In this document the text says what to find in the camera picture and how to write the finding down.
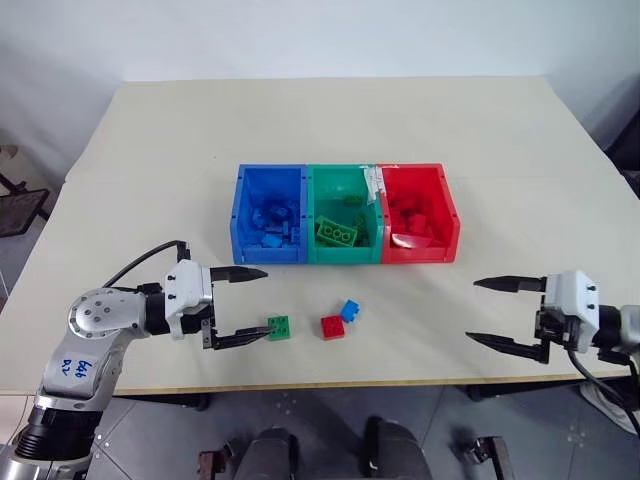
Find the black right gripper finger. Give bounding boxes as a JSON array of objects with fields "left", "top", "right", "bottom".
[
  {"left": 464, "top": 330, "right": 552, "bottom": 366},
  {"left": 472, "top": 274, "right": 552, "bottom": 297}
]

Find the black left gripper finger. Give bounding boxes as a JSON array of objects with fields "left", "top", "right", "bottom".
[
  {"left": 201, "top": 321, "right": 275, "bottom": 353},
  {"left": 209, "top": 266, "right": 270, "bottom": 286}
]

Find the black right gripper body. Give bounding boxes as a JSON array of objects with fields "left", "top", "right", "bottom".
[{"left": 531, "top": 306, "right": 572, "bottom": 347}]

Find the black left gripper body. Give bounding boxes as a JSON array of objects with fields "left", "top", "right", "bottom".
[{"left": 180, "top": 301, "right": 218, "bottom": 338}]

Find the small green building block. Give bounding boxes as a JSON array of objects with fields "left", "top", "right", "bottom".
[{"left": 266, "top": 314, "right": 294, "bottom": 343}]

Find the dark blue building block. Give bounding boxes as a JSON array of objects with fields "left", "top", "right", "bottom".
[{"left": 262, "top": 199, "right": 296, "bottom": 226}]

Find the white cloth bundle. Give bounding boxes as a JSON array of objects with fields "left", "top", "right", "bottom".
[{"left": 579, "top": 381, "right": 632, "bottom": 427}]

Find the small red building block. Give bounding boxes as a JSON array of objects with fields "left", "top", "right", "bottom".
[{"left": 320, "top": 315, "right": 348, "bottom": 342}]

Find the blue plastic bin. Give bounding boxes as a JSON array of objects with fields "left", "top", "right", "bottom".
[{"left": 229, "top": 163, "right": 309, "bottom": 266}]

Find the green plastic bin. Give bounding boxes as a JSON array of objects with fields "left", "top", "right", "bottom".
[{"left": 304, "top": 163, "right": 386, "bottom": 266}]

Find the flat red building block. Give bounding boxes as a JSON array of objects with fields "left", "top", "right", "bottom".
[{"left": 391, "top": 231, "right": 434, "bottom": 249}]

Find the red plastic bin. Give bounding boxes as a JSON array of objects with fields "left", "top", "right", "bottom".
[{"left": 377, "top": 161, "right": 462, "bottom": 265}]

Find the long green building block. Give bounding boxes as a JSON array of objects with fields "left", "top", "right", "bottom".
[{"left": 314, "top": 215, "right": 361, "bottom": 249}]

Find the small blue building block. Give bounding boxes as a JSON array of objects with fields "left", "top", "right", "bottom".
[{"left": 338, "top": 298, "right": 363, "bottom": 323}]

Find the dark rounded shape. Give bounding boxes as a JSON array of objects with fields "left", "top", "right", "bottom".
[
  {"left": 236, "top": 425, "right": 302, "bottom": 480},
  {"left": 361, "top": 415, "right": 434, "bottom": 480}
]

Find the white torn label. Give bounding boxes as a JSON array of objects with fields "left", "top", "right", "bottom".
[{"left": 361, "top": 166, "right": 387, "bottom": 207}]

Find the dark panel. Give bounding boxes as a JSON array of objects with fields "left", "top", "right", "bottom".
[{"left": 581, "top": 74, "right": 640, "bottom": 202}]

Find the dark folding stand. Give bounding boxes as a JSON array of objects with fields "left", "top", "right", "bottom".
[{"left": 0, "top": 143, "right": 52, "bottom": 239}]

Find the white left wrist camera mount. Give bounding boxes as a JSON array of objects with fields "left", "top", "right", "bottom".
[{"left": 162, "top": 259, "right": 217, "bottom": 342}]

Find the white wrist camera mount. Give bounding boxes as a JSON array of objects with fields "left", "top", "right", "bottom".
[
  {"left": 162, "top": 259, "right": 217, "bottom": 342},
  {"left": 542, "top": 269, "right": 602, "bottom": 352}
]

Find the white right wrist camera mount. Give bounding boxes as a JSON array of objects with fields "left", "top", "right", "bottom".
[{"left": 542, "top": 269, "right": 602, "bottom": 352}]

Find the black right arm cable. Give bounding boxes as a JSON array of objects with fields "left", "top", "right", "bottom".
[{"left": 564, "top": 344, "right": 640, "bottom": 432}]

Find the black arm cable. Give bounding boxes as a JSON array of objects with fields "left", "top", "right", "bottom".
[
  {"left": 564, "top": 344, "right": 640, "bottom": 432},
  {"left": 101, "top": 240, "right": 192, "bottom": 292}
]

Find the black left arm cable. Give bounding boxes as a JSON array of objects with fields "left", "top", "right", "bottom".
[{"left": 101, "top": 240, "right": 192, "bottom": 292}]

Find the brown metal bracket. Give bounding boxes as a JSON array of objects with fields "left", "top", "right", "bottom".
[
  {"left": 196, "top": 446, "right": 225, "bottom": 480},
  {"left": 468, "top": 435, "right": 509, "bottom": 480}
]

